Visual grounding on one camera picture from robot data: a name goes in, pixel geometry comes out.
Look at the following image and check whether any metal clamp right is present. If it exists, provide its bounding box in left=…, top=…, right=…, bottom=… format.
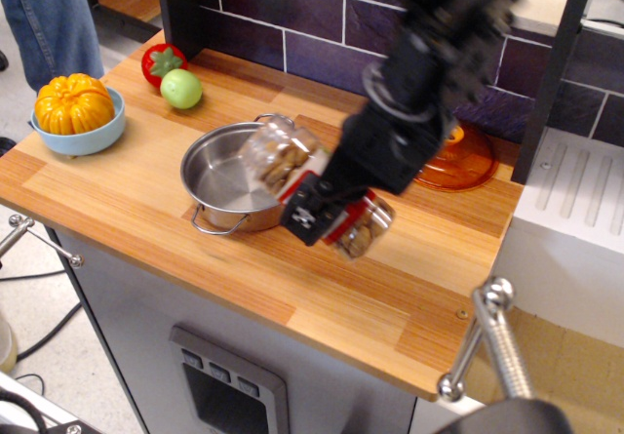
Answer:
left=437, top=276, right=574, bottom=434

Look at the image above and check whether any light blue bowl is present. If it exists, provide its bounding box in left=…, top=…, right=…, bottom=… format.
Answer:
left=29, top=87, right=126, bottom=156

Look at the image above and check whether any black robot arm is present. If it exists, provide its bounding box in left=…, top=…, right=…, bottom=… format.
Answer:
left=281, top=0, right=518, bottom=246

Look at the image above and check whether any metal clamp left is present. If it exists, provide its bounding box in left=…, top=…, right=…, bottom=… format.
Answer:
left=0, top=214, right=85, bottom=270

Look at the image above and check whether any stainless steel pot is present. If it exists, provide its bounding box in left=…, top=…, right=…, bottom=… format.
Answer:
left=180, top=114, right=283, bottom=236

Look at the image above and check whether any clear almond jar red label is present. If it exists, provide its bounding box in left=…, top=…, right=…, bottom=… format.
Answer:
left=239, top=114, right=395, bottom=259

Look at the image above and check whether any grey toy dishwasher panel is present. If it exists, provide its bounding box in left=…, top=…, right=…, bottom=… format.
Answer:
left=169, top=326, right=291, bottom=433

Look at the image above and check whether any green toy apple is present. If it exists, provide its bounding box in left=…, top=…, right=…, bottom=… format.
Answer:
left=160, top=69, right=203, bottom=109

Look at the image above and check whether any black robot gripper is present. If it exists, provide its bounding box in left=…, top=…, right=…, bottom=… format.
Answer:
left=280, top=101, right=445, bottom=247

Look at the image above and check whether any metal clamp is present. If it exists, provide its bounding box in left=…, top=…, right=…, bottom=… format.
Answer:
left=0, top=214, right=85, bottom=270
left=437, top=276, right=574, bottom=434

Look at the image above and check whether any white toy sink drainer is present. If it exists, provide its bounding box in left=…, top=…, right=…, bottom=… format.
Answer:
left=515, top=128, right=623, bottom=254

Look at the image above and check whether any orange glass pot lid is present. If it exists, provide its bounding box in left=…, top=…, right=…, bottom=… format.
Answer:
left=414, top=122, right=498, bottom=192

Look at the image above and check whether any orange toy pumpkin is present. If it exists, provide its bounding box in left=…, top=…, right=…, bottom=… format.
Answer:
left=34, top=73, right=115, bottom=136

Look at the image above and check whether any person leg in jeans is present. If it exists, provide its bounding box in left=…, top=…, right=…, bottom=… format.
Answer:
left=1, top=0, right=104, bottom=92

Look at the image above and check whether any black floor cable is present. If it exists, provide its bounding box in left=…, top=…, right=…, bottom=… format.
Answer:
left=0, top=267, right=83, bottom=362

